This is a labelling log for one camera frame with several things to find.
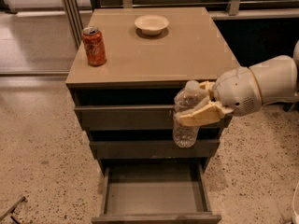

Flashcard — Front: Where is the white ceramic bowl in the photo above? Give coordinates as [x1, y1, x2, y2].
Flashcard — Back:
[135, 15, 169, 35]

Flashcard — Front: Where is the orange soda can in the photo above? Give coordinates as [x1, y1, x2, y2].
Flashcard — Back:
[81, 26, 107, 66]

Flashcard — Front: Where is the grey top drawer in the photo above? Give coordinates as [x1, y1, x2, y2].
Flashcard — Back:
[74, 103, 233, 132]

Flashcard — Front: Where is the grey bottom drawer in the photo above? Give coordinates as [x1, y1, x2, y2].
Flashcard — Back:
[92, 163, 221, 224]

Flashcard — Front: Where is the grey drawer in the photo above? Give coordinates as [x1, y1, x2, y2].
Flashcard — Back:
[92, 163, 221, 224]
[90, 139, 220, 160]
[74, 103, 233, 132]

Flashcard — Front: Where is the clear plastic water bottle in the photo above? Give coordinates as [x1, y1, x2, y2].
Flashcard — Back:
[173, 80, 208, 148]

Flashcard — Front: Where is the metal floor bracket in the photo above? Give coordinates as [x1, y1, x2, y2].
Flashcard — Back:
[0, 196, 26, 224]

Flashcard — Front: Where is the grey middle drawer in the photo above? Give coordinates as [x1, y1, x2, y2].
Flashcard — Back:
[90, 139, 220, 160]

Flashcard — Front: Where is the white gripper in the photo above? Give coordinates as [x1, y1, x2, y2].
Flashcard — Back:
[175, 67, 262, 127]

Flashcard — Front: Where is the grey drawer cabinet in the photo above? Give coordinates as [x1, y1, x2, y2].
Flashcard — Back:
[66, 7, 239, 167]

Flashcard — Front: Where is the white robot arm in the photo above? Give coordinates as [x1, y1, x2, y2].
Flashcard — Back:
[175, 45, 299, 127]

